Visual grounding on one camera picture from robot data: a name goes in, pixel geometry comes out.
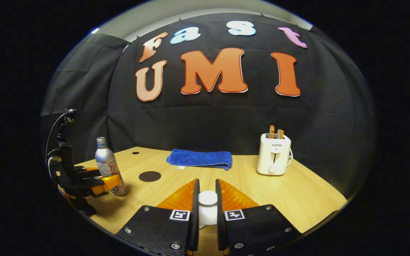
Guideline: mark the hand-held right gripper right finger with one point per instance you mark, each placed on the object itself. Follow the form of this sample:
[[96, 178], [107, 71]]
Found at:
[[220, 220]]

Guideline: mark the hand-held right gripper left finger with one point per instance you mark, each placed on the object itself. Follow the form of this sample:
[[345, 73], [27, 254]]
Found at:
[[193, 220]]

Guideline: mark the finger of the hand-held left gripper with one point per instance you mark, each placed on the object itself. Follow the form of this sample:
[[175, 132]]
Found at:
[[87, 171], [107, 185]]

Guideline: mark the silver water bottle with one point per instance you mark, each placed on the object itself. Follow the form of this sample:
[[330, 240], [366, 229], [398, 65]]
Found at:
[[106, 160]]

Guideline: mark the white teacup lid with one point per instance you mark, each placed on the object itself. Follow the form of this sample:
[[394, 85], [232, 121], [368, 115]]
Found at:
[[208, 199]]

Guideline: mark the dark round coaster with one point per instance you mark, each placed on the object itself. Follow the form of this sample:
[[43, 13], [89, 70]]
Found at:
[[150, 176]]

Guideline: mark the blue towel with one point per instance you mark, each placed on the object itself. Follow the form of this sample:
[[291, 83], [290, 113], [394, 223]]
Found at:
[[199, 158]]

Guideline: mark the white toaster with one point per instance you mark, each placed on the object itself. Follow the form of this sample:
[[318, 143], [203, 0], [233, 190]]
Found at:
[[273, 156]]

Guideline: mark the toast slice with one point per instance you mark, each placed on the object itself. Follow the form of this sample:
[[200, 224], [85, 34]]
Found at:
[[272, 131], [280, 134]]

